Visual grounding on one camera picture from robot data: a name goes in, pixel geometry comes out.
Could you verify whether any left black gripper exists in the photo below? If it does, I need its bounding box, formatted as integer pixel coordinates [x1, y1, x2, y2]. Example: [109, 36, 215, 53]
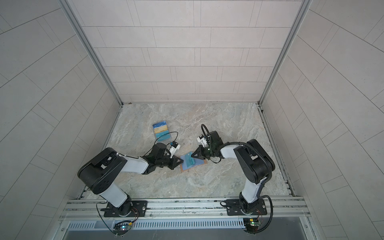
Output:
[155, 155, 185, 171]

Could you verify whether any teal VIP chip card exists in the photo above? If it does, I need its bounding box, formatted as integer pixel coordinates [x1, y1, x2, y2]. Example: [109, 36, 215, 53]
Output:
[183, 152, 196, 170]

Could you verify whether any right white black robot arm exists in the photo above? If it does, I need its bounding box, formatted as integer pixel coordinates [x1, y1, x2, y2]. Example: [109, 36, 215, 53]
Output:
[191, 139, 276, 213]

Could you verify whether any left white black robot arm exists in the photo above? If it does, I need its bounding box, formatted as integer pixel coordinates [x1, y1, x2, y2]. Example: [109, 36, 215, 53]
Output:
[77, 143, 184, 209]

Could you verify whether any teal card on table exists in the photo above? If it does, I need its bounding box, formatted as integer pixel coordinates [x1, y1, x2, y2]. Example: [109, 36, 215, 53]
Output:
[156, 131, 171, 142]

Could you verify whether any gold beige card on table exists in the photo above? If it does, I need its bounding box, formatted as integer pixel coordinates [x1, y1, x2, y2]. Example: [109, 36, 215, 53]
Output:
[154, 125, 169, 134]

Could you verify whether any blue VIP card on table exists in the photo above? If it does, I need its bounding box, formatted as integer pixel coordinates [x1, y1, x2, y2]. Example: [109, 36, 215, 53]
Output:
[153, 121, 168, 129]

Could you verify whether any white ventilation grille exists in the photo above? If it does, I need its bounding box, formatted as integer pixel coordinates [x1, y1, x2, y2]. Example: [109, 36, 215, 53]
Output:
[68, 218, 245, 231]

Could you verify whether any right green circuit board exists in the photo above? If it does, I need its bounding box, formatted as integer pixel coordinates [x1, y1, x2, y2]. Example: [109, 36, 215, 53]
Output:
[243, 219, 262, 233]

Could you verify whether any green circuit board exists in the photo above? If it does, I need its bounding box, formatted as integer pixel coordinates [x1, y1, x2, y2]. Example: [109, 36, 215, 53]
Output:
[114, 221, 133, 231]
[243, 219, 262, 233]

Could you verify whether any left green circuit board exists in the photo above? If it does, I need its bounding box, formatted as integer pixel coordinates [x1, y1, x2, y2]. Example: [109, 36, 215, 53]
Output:
[114, 221, 133, 231]

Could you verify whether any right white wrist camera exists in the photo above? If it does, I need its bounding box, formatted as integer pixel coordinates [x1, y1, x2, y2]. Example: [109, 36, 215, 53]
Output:
[197, 135, 209, 148]

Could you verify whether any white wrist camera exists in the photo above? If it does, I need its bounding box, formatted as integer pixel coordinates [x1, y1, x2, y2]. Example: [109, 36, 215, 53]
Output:
[169, 141, 181, 158]
[197, 135, 209, 148]

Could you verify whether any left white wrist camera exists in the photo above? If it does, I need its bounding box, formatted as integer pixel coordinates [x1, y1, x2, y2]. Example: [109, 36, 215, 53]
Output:
[169, 141, 181, 158]

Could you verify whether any right black corrugated cable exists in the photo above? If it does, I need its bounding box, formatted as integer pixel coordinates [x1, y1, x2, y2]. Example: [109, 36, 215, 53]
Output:
[200, 123, 276, 184]

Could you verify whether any left black camera cable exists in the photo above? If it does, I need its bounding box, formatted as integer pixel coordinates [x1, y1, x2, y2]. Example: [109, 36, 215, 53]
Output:
[143, 131, 179, 157]

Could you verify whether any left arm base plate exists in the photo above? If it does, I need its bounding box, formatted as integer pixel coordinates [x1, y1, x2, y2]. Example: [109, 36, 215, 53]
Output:
[100, 201, 148, 218]

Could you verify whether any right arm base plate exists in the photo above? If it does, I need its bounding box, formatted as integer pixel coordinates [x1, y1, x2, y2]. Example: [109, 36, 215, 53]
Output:
[221, 199, 268, 216]

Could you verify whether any aluminium mounting rail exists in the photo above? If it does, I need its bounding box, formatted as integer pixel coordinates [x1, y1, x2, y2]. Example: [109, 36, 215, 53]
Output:
[59, 196, 311, 221]

